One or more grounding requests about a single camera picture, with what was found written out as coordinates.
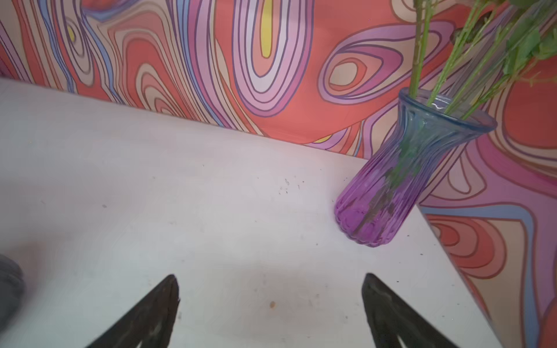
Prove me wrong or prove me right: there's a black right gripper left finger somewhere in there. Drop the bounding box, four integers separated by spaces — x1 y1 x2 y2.
88 274 180 348

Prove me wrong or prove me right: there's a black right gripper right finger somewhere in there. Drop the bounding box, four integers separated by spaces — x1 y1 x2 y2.
361 273 456 348

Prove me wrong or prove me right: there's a purple ribbed glass vase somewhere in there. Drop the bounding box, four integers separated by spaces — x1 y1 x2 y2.
334 88 497 247

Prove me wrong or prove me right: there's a red glass vase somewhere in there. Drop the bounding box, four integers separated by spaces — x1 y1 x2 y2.
1 255 26 332

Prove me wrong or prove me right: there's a white rose spray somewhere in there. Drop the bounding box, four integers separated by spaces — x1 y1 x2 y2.
445 1 556 120

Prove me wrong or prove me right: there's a pink rose stem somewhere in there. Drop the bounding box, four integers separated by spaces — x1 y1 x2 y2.
408 0 439 99

